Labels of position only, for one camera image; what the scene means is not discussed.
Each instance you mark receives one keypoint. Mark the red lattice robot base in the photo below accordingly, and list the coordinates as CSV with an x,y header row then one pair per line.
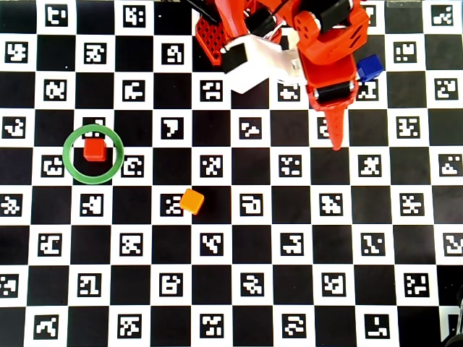
x,y
210,39

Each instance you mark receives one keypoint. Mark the blue cube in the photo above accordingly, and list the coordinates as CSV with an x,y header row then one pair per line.
x,y
370,68

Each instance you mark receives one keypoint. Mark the black white marker checkerboard mat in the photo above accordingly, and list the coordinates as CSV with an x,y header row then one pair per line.
x,y
253,235

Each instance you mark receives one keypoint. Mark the orange cube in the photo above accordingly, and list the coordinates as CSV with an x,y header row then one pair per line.
x,y
191,200

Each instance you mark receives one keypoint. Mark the red cube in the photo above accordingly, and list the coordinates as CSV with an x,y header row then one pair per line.
x,y
94,150

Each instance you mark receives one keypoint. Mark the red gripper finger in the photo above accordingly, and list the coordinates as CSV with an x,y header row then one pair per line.
x,y
336,123

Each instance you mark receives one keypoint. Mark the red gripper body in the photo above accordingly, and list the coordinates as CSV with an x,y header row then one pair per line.
x,y
332,93

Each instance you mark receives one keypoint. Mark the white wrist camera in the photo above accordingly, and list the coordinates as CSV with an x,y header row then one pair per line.
x,y
264,68

